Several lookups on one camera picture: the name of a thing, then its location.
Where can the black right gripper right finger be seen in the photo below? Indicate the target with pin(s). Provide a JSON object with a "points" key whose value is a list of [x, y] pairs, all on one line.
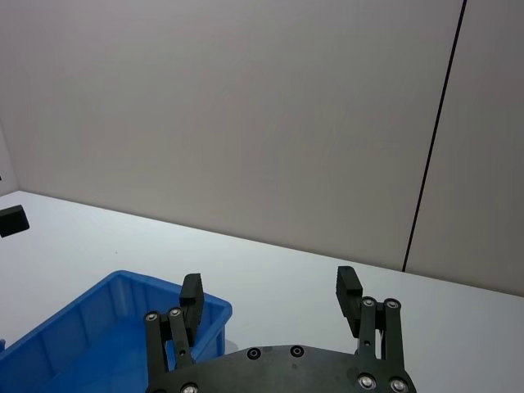
{"points": [[348, 299]]}

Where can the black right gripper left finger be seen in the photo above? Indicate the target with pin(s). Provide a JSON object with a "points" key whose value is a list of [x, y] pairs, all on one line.
{"points": [[192, 303]]}

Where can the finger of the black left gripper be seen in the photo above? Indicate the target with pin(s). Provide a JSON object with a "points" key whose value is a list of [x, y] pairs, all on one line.
{"points": [[13, 221]]}

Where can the large blue plastic bin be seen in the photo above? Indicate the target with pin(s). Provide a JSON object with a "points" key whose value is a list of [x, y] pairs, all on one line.
{"points": [[82, 340]]}

